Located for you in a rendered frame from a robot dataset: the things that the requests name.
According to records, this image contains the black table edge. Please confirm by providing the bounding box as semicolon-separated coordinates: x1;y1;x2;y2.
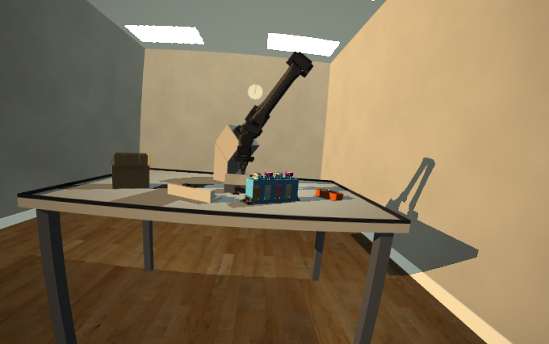
17;168;411;224

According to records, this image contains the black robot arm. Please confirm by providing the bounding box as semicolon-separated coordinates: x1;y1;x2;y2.
233;50;313;160

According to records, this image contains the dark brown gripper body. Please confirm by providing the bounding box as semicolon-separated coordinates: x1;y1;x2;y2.
233;156;254;163

